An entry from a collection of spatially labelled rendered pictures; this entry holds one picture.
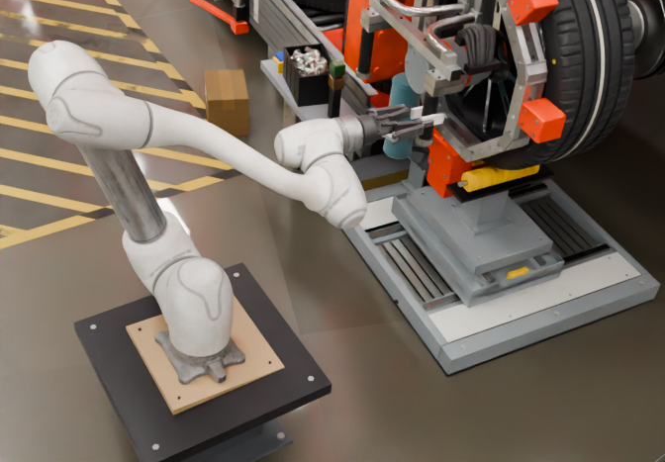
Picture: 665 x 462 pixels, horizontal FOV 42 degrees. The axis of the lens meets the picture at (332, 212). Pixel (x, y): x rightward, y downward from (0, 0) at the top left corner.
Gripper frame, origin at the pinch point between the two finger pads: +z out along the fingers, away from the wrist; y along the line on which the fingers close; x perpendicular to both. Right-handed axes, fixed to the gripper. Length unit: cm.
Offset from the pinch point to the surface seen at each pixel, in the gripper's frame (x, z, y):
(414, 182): -72, 38, -52
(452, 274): -69, 23, -3
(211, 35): -83, 11, -196
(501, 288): -69, 34, 7
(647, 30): 5, 80, -9
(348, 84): -47, 25, -85
